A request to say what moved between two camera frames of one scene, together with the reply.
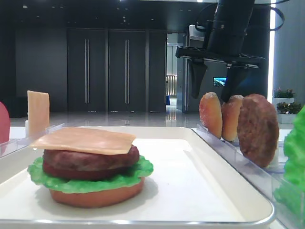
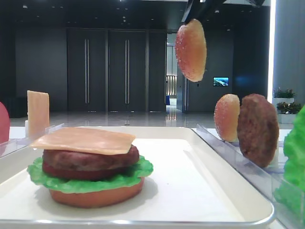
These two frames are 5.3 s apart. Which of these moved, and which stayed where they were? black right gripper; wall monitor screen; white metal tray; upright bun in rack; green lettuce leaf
Moved: black right gripper
Stayed: wall monitor screen; white metal tray; green lettuce leaf; upright bun in rack
